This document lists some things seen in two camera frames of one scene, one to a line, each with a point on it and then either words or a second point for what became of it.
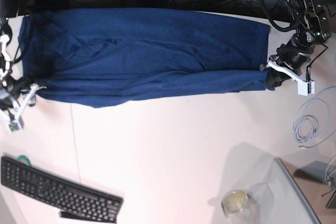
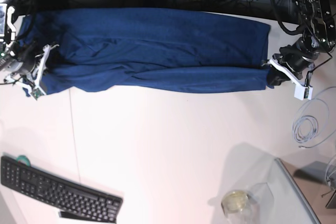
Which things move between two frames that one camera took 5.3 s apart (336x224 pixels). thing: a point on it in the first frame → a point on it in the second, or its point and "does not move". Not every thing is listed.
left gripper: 19,91 → 31,58
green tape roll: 24,159 does not move
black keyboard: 70,199 does not move
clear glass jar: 250,207 does not move
